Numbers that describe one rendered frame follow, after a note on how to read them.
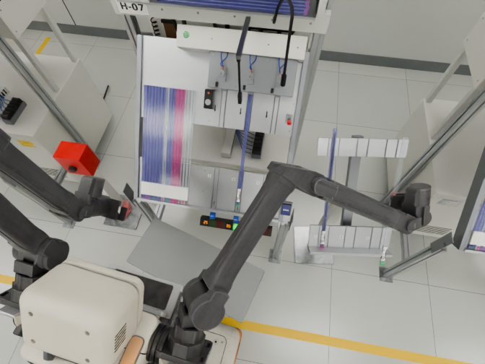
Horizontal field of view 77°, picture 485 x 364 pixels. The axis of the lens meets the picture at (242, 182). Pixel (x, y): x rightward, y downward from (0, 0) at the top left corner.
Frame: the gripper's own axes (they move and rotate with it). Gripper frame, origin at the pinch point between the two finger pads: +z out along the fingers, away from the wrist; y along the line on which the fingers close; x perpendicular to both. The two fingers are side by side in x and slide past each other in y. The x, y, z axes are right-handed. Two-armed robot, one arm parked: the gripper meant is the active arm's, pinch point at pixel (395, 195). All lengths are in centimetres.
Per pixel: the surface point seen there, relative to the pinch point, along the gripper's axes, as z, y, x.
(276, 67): 18, 44, -44
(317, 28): 11, 31, -56
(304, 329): 39, 20, 100
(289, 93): 17, 39, -35
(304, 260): 68, 18, 72
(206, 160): 52, 77, 2
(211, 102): 20, 70, -30
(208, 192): 23, 72, 9
